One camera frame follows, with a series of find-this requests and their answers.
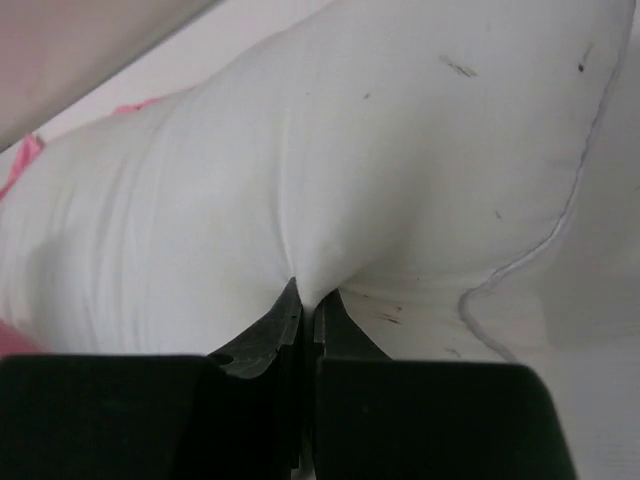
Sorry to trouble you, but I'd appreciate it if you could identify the white pillow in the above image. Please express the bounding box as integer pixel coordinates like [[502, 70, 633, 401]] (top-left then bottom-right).
[[1, 1, 636, 361]]

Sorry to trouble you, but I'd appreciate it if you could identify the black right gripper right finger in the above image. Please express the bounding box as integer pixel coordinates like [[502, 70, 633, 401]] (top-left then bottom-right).
[[309, 292, 577, 479]]

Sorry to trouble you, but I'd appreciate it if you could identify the pink pillowcase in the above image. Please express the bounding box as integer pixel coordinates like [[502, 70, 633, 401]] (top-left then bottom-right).
[[1, 97, 160, 357]]

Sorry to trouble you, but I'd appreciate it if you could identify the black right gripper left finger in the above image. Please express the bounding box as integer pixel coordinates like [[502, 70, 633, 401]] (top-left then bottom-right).
[[1, 282, 302, 479]]

